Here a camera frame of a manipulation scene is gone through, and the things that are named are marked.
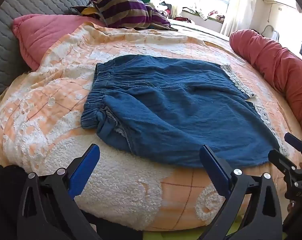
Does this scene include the pile of mixed clothes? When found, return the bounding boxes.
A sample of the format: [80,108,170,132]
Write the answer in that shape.
[148,0,178,20]

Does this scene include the orange and white fleece blanket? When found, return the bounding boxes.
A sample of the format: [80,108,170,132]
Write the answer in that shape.
[0,21,302,232]

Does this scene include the pink pillow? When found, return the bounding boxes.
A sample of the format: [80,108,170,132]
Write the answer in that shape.
[11,14,106,72]

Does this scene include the black and yellow cloth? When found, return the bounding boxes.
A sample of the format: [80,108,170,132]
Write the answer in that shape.
[70,5,101,19]

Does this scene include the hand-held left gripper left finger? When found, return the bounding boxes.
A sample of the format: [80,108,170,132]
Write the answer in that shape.
[17,144,101,240]

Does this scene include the blue pants with lace trim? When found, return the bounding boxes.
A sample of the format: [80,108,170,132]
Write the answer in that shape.
[81,54,289,168]

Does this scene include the white cable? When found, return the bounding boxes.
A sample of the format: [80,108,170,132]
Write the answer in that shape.
[262,24,279,40]

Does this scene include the clothes on windowsill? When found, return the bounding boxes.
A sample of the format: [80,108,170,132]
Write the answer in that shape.
[182,4,226,23]

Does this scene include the grey quilted headboard cover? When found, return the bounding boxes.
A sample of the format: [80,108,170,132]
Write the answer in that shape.
[0,0,128,105]

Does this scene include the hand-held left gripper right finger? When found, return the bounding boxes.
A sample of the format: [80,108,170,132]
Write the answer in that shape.
[200,144,283,240]

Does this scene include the purple striped cloth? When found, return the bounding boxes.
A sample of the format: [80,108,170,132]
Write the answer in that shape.
[87,0,178,32]

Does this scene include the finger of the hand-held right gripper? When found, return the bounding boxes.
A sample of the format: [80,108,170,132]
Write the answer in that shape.
[268,149,298,178]
[284,132,302,157]

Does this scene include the pale bed sheet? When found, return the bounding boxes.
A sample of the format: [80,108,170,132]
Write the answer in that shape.
[170,17,231,42]

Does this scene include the red rolled quilt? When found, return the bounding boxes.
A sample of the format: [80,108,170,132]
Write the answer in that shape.
[229,29,302,133]

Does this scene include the white curtain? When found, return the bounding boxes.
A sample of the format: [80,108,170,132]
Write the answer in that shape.
[220,0,261,37]

